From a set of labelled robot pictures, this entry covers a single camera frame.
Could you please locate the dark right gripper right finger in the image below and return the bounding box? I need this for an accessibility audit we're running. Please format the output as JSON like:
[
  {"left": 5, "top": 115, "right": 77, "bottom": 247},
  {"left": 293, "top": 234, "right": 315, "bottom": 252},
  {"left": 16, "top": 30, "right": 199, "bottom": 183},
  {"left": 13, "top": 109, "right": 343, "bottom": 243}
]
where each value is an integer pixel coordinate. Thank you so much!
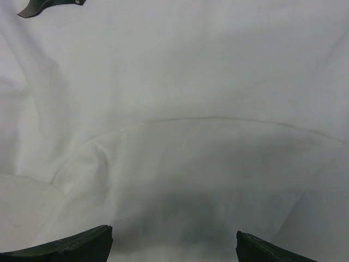
[{"left": 236, "top": 231, "right": 316, "bottom": 262}]

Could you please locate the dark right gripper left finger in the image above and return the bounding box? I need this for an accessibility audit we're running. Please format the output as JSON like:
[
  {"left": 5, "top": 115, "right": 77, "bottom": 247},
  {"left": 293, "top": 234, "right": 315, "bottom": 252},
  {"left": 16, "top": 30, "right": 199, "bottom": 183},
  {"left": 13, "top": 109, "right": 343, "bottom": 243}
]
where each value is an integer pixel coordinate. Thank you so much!
[{"left": 1, "top": 225, "right": 112, "bottom": 262}]

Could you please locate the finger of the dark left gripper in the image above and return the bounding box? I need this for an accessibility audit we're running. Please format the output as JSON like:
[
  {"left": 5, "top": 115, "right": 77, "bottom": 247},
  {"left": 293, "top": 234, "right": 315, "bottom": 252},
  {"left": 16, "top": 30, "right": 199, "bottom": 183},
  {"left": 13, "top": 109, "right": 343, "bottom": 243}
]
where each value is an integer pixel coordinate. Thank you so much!
[{"left": 17, "top": 0, "right": 85, "bottom": 19}]

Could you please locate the white t-shirt with robot print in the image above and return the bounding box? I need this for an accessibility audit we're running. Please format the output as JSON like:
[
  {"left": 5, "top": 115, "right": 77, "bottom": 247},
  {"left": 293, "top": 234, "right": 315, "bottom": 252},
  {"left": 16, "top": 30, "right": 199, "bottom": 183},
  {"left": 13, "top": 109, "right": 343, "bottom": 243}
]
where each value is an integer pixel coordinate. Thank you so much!
[{"left": 1, "top": 1, "right": 348, "bottom": 261}]

